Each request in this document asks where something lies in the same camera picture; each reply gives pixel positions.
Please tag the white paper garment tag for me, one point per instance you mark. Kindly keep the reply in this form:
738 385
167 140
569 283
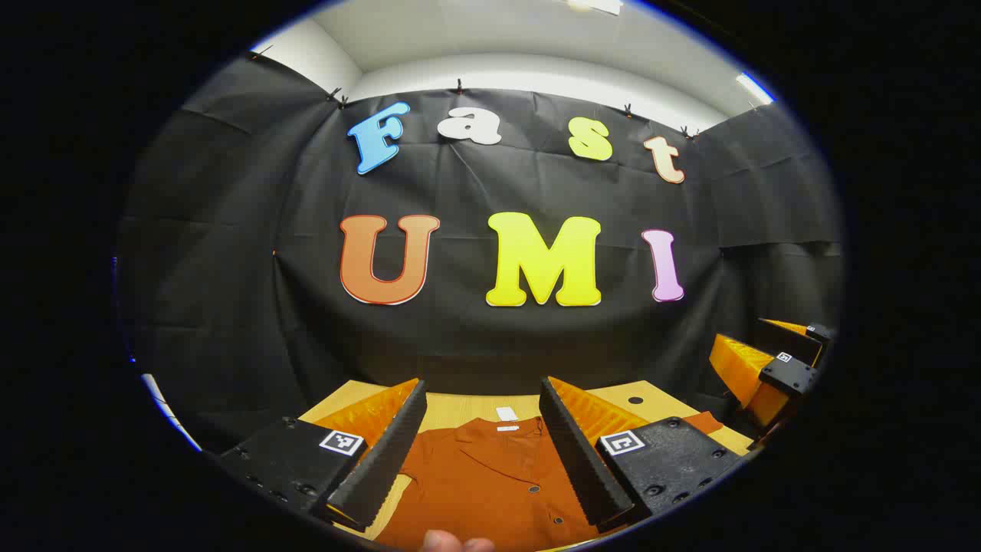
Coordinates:
507 414

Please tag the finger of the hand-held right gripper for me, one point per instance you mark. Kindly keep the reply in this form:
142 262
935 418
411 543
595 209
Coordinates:
789 376
789 345

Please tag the narrow ceiling light strip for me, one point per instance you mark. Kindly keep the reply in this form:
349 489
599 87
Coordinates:
755 88

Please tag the row of black cloth clips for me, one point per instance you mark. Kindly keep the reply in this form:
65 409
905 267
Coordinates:
458 85

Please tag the white side desk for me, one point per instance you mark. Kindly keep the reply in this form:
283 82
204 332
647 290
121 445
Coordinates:
172 414

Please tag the rust orange button shirt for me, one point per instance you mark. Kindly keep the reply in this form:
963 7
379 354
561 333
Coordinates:
490 483

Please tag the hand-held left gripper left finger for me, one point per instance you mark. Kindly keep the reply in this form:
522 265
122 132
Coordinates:
391 452

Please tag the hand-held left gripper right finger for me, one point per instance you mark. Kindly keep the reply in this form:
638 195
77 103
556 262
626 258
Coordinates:
575 460

